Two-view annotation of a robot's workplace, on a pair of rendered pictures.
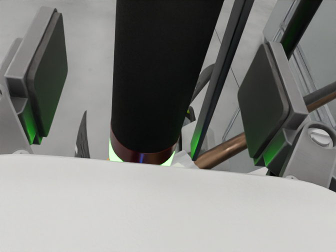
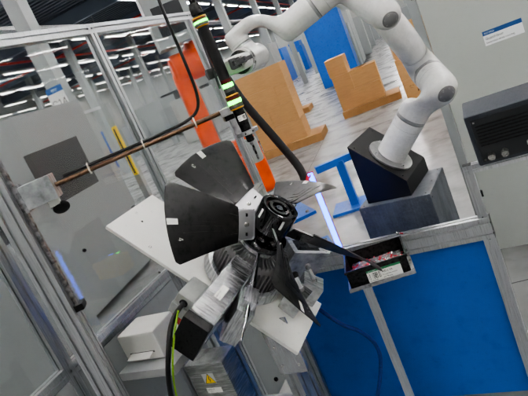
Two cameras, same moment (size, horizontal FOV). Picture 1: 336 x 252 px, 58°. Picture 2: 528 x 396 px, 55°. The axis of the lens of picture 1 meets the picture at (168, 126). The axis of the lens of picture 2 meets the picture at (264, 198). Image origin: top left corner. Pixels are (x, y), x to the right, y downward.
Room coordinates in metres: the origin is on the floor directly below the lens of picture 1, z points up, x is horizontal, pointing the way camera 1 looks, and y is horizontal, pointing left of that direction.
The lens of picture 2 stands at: (1.32, 0.98, 1.61)
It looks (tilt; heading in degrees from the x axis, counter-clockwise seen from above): 13 degrees down; 220
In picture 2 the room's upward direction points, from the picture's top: 23 degrees counter-clockwise
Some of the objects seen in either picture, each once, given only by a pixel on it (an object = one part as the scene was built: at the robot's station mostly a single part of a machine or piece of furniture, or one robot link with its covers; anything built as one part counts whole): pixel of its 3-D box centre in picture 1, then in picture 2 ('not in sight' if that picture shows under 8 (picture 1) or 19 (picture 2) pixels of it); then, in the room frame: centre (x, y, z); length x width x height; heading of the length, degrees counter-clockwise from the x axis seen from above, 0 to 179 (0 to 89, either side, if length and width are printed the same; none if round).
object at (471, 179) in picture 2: not in sight; (474, 191); (-0.37, 0.46, 0.96); 0.03 x 0.03 x 0.20; 12
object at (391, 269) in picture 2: not in sight; (376, 262); (-0.14, 0.13, 0.84); 0.22 x 0.17 x 0.07; 116
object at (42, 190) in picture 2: not in sight; (38, 192); (0.55, -0.42, 1.54); 0.10 x 0.07 x 0.08; 137
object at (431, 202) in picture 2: not in sight; (434, 281); (-0.62, 0.09, 0.46); 0.30 x 0.30 x 0.93; 5
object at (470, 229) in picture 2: not in sight; (368, 251); (-0.28, 0.04, 0.82); 0.90 x 0.04 x 0.08; 102
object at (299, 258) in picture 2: not in sight; (299, 258); (0.05, -0.03, 0.98); 0.20 x 0.16 x 0.20; 102
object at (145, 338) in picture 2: not in sight; (148, 339); (0.39, -0.52, 0.91); 0.17 x 0.16 x 0.11; 102
